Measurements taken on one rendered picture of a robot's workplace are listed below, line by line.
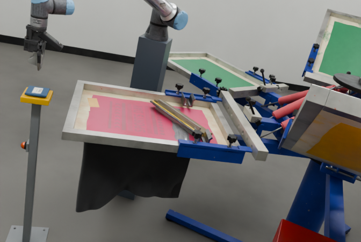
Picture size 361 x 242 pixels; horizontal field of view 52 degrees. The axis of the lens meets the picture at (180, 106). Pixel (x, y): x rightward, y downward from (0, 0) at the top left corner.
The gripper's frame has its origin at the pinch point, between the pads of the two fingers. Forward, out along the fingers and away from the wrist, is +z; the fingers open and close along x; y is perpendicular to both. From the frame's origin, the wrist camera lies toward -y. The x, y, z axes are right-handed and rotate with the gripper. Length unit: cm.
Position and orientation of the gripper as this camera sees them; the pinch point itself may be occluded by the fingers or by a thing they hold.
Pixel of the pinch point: (40, 68)
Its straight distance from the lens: 192.0
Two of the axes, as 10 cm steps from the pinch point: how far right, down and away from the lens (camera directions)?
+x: 1.1, 4.2, -9.0
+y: -9.7, -1.5, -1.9
